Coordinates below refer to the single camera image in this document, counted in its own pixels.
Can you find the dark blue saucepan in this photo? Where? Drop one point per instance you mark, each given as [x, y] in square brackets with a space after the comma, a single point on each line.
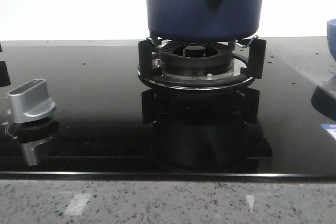
[203, 20]

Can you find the light blue bowl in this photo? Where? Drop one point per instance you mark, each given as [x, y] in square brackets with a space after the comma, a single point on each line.
[331, 37]

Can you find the black gas burner head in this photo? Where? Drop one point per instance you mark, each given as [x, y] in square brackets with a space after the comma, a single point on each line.
[190, 59]

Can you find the black glass gas hob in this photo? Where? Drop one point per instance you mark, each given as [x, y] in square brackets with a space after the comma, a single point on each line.
[108, 125]

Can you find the silver stove control knob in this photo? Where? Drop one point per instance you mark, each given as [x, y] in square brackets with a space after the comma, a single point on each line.
[31, 102]

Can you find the black left pan support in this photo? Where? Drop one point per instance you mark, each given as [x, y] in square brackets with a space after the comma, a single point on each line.
[4, 76]

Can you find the blue white hob sticker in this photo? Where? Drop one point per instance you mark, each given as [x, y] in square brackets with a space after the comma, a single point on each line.
[330, 128]

